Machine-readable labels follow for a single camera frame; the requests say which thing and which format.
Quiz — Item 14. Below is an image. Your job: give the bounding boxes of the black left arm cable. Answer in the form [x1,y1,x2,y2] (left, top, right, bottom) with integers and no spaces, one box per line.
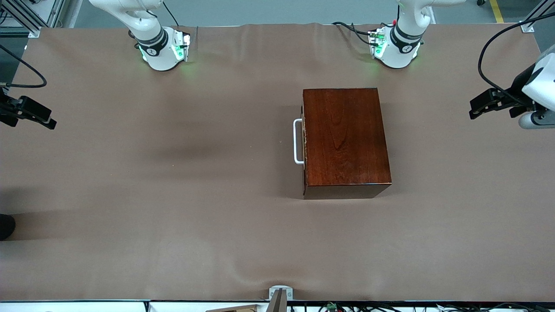
[478,12,555,107]

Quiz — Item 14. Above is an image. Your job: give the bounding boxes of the dark brown wooden cabinet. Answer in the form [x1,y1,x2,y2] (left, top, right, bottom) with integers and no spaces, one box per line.
[301,88,393,200]

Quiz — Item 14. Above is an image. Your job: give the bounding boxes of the brown table mat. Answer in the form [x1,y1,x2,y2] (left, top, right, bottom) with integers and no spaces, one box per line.
[0,23,555,302]

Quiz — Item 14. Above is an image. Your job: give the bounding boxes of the aluminium frame with shelf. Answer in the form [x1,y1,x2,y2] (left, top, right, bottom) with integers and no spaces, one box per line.
[0,0,65,39]

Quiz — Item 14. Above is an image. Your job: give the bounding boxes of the grey mounting post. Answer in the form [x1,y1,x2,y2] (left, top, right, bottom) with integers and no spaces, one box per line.
[265,288,287,312]

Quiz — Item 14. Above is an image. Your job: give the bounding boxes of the black right base cable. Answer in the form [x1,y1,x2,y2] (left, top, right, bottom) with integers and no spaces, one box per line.
[163,0,183,27]

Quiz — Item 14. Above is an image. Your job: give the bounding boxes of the silver metal bracket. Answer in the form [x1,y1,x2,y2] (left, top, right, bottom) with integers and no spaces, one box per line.
[268,285,294,302]

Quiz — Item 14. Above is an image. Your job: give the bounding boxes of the wooden drawer with white handle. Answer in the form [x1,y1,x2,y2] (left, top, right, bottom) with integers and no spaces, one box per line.
[293,90,307,195]

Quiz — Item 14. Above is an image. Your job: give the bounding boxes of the aluminium frame profile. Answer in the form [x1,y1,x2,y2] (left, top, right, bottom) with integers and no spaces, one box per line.
[519,0,555,34]

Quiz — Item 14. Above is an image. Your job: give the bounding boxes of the black round object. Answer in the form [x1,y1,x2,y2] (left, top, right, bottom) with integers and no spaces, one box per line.
[0,214,16,241]

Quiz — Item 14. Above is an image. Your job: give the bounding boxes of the black left base cables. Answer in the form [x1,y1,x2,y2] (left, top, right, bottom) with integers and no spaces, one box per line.
[332,21,378,46]

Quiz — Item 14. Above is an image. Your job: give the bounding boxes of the light wooden board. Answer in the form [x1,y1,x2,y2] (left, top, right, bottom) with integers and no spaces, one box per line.
[205,304,261,312]

